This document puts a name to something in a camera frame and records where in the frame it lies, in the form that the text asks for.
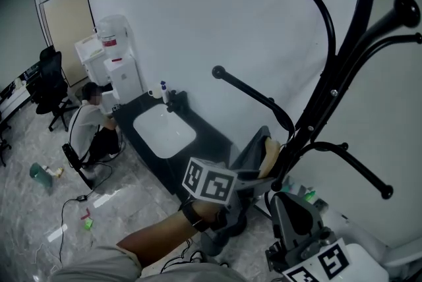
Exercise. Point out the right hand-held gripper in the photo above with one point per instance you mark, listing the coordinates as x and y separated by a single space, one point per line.
296 228

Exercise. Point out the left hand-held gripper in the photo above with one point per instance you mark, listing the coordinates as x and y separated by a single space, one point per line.
207 180

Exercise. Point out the grey garment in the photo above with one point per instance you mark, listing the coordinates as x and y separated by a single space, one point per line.
250 149

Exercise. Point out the person's left forearm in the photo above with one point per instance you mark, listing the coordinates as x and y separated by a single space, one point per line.
158 238

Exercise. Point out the person's left hand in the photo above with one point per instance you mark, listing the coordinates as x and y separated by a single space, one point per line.
209 209

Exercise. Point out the green bottle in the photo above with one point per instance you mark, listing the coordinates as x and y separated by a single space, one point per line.
310 196

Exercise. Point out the small grey object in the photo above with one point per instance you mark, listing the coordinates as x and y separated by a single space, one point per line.
321 204

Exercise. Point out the black wristband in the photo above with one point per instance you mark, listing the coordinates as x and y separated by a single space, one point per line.
192 216

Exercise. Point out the black vanity cabinet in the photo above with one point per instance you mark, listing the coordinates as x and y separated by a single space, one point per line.
211 139

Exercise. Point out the teal bottle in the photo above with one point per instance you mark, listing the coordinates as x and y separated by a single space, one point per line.
287 186

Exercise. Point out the white sink basin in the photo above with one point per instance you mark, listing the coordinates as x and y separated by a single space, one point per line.
165 132

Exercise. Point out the black faucet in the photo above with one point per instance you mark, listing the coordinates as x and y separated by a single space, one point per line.
178 102

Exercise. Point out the white soap bottle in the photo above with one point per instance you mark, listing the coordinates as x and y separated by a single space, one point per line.
165 93

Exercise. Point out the white cup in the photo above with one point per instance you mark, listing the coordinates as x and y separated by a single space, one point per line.
155 93

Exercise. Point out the small red object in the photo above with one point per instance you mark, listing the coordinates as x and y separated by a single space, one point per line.
86 213

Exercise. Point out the black power adapter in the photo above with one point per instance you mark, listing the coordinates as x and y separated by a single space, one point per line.
82 198

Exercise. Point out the white storage box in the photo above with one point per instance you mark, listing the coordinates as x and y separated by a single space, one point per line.
107 102

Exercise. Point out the small green object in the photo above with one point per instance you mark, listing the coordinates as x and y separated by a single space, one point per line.
88 224

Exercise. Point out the white water dispenser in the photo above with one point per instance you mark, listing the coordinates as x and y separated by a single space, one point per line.
123 79

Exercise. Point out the person's grey shirt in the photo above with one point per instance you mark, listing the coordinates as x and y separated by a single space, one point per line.
99 267

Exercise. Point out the small yellow white object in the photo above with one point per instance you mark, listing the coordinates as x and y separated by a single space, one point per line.
55 171

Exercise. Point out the black coat rack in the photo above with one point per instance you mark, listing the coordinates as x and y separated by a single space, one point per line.
329 76

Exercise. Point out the large grey roller blind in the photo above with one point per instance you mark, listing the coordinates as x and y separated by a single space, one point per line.
395 102

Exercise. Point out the green plastic bin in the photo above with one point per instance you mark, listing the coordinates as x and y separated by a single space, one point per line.
40 175

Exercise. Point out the white sink cabinet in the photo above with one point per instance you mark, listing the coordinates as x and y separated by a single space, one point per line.
89 56

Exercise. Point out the clear water jug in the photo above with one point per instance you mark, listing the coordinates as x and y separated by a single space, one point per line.
112 37

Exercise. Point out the black office chair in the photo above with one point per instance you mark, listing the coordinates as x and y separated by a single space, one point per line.
3 145
52 86

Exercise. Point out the beige door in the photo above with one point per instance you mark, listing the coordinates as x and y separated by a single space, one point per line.
67 33

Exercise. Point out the low white cabinet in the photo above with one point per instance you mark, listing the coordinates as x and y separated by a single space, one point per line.
13 99

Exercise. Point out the dark roller blind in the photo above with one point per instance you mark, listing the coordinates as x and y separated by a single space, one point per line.
16 27

